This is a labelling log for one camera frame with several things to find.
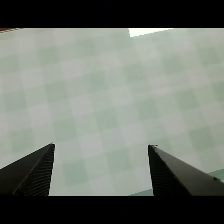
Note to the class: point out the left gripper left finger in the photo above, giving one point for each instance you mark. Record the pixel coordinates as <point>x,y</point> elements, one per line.
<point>30,176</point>

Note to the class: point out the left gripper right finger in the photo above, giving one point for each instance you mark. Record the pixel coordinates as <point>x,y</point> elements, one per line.
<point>176,176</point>

